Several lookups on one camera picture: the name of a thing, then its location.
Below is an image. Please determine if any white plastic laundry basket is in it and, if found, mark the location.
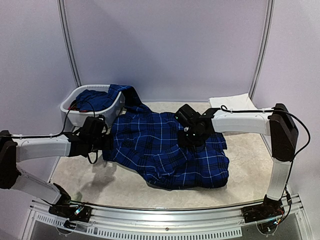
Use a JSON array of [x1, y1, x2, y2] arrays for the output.
[[60, 84, 125, 127]]

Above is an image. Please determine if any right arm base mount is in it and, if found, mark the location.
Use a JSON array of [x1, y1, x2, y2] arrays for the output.
[[241, 189, 292, 236]]

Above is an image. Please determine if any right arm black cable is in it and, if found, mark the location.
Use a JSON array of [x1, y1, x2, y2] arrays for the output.
[[219, 104, 311, 201]]

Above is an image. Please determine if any right corner wall post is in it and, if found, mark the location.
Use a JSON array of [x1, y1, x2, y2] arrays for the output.
[[248, 0, 275, 100]]

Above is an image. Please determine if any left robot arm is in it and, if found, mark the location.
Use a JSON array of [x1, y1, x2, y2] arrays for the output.
[[0, 116, 114, 217]]

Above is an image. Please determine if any corner wall post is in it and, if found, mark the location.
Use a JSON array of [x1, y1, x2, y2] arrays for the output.
[[248, 0, 275, 100], [57, 0, 82, 87]]

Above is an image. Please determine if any red garment in basket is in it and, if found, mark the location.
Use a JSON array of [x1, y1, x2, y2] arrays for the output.
[[67, 99, 88, 112]]

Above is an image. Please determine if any aluminium front rail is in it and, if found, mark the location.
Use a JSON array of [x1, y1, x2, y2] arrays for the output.
[[22, 194, 313, 240]]

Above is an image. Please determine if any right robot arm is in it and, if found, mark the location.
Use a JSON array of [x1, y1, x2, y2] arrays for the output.
[[174, 103, 299, 218]]

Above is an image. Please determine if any left corner wall post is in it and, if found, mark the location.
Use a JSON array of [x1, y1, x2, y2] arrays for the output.
[[57, 0, 82, 87]]

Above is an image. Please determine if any dark blue garment in basket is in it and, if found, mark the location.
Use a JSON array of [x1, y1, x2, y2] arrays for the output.
[[75, 89, 114, 112]]

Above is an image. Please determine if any white t-shirt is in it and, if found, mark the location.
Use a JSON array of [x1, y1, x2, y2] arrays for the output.
[[208, 93, 257, 111]]

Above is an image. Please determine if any blue plaid shirt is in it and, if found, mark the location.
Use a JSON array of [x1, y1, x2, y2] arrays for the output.
[[102, 84, 230, 190]]

